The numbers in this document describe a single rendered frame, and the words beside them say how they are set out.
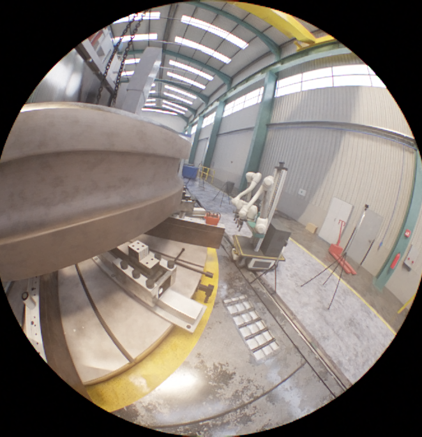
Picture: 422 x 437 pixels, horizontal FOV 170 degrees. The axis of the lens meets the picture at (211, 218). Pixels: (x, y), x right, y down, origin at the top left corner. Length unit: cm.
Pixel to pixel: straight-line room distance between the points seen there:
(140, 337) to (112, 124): 143
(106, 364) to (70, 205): 109
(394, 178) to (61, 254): 819
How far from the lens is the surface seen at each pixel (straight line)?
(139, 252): 109
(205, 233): 207
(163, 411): 154
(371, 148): 783
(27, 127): 89
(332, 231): 677
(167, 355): 154
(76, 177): 99
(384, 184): 729
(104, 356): 129
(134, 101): 589
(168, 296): 127
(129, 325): 132
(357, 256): 710
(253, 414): 171
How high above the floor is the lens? 151
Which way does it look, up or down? 21 degrees down
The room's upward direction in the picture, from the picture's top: 14 degrees clockwise
